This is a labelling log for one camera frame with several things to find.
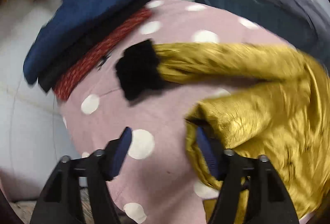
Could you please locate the golden satin jacket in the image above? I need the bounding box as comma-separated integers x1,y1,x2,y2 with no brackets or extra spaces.
115,40,329,218

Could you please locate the pink polka dot bedsheet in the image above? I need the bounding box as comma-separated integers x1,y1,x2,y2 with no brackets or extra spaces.
59,0,285,223

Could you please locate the red patterned folded garment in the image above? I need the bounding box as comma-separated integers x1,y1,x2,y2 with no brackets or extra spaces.
53,7,152,101

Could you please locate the navy blue folded garment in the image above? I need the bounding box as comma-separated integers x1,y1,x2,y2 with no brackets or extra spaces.
23,0,133,85

